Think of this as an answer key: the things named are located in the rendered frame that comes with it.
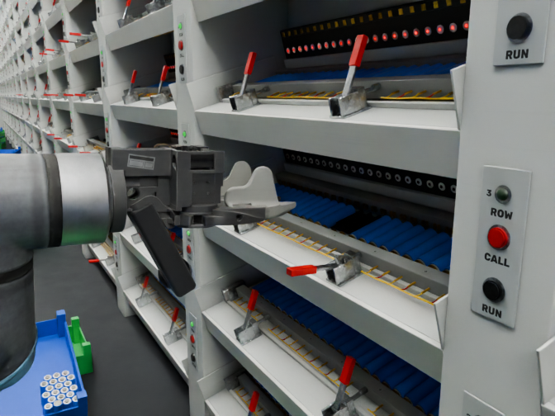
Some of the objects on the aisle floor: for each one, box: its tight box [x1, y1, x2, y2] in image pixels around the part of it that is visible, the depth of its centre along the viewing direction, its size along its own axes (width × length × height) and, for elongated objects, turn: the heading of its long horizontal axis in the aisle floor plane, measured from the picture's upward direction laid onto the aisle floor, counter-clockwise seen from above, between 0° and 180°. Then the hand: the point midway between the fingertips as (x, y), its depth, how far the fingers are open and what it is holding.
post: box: [173, 0, 288, 416], centre depth 98 cm, size 20×9×173 cm, turn 120°
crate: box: [0, 310, 88, 416], centre depth 118 cm, size 30×20×8 cm
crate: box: [68, 316, 93, 376], centre depth 134 cm, size 30×20×8 cm
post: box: [96, 0, 174, 317], centre depth 157 cm, size 20×9×173 cm, turn 120°
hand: (277, 208), depth 62 cm, fingers open, 3 cm apart
